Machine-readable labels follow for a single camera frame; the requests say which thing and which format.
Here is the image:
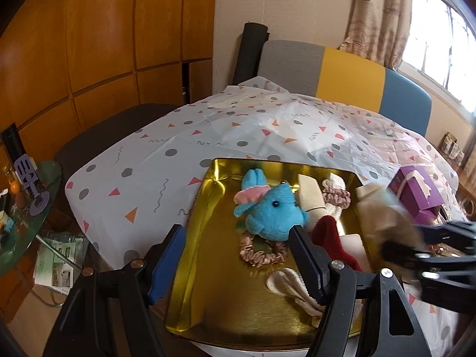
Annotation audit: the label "purple spatula stand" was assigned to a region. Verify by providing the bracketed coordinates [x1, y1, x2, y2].
[14, 154, 50, 217]

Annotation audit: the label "round glass side table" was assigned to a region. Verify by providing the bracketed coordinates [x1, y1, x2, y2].
[1, 160, 61, 276]

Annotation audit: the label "beige patterned curtain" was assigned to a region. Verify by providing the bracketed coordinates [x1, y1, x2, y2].
[340, 0, 412, 70]

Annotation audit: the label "dark red plush piece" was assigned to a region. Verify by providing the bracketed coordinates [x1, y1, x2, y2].
[311, 215, 362, 272]

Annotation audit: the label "blue plush mouse toy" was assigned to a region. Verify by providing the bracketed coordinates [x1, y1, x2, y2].
[233, 168, 308, 242]

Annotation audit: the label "packages on desk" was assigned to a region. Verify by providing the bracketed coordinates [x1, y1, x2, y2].
[439, 131, 464, 166]

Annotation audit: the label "gold metal tray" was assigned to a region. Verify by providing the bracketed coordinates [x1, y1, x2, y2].
[165, 158, 362, 351]

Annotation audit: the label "patterned white tablecloth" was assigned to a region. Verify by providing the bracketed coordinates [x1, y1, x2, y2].
[64, 75, 470, 357]

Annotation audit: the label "purple tissue pack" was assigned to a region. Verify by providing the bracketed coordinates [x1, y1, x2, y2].
[388, 165, 444, 225]

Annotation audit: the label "black rolled mat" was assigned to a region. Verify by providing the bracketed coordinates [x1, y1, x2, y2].
[231, 23, 270, 85]

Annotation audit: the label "light pink scrunchie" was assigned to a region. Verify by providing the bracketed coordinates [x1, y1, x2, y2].
[322, 176, 351, 209]

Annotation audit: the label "pink satin scrunchie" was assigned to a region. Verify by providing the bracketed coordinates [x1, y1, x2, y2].
[239, 231, 288, 268]

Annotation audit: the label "cream knitted cloth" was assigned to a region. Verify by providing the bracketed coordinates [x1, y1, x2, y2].
[265, 267, 364, 328]

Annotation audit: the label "grey yellow blue sofa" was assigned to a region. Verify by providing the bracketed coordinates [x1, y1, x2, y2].
[258, 40, 432, 135]

